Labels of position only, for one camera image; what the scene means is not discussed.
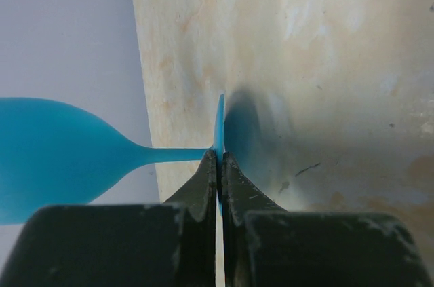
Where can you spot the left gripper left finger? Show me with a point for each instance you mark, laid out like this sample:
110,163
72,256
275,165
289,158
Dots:
167,244

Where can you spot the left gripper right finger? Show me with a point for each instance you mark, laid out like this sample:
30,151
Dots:
265,245

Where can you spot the blue wine glass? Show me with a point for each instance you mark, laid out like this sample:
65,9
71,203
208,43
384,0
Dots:
54,153

